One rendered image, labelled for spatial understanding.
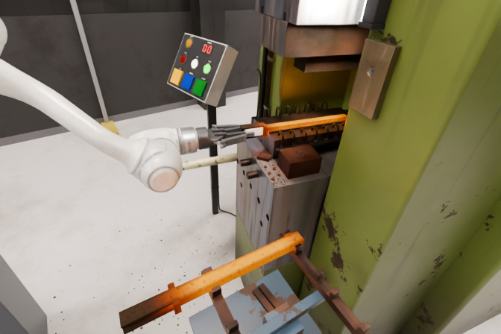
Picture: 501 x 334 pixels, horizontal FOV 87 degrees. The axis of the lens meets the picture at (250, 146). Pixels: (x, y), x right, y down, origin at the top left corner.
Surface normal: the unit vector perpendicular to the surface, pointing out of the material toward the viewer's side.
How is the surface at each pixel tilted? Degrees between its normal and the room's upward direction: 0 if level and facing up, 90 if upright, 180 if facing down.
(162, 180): 86
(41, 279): 0
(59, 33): 90
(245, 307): 0
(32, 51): 90
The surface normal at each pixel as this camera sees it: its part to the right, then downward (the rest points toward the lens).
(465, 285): -0.94, 0.15
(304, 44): 0.34, 0.52
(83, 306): 0.04, -0.84
